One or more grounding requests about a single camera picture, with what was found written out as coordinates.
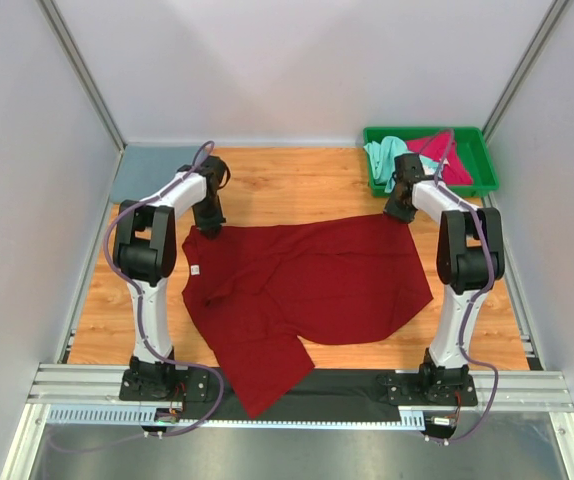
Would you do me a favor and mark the slotted grey cable duct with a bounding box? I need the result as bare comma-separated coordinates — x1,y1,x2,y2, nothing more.
46,404,425,432

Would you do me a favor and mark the green plastic tray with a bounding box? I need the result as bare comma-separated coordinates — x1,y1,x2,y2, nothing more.
363,126,499,198

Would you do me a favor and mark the teal t shirt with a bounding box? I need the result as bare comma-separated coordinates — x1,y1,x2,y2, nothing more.
363,136,430,194

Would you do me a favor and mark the pink t shirt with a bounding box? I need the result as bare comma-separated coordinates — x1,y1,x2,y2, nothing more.
406,131,473,186

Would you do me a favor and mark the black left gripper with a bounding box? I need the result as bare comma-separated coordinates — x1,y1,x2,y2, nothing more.
191,197,225,239

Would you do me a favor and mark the dark red t shirt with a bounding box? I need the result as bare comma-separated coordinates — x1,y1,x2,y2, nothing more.
182,214,432,417

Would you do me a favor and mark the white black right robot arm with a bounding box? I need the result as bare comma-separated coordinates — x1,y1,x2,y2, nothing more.
384,153,505,406

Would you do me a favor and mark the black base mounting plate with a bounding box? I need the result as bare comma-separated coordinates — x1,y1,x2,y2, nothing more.
118,365,478,422

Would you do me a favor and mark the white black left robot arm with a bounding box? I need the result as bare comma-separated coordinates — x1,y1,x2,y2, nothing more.
103,154,231,408

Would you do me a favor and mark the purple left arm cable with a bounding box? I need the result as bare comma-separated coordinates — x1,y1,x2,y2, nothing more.
46,140,226,454

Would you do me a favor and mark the aluminium front frame rail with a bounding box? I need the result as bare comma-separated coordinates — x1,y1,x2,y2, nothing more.
28,364,574,413

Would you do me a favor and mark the folded grey blue t shirt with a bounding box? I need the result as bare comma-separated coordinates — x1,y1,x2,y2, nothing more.
109,145,199,205

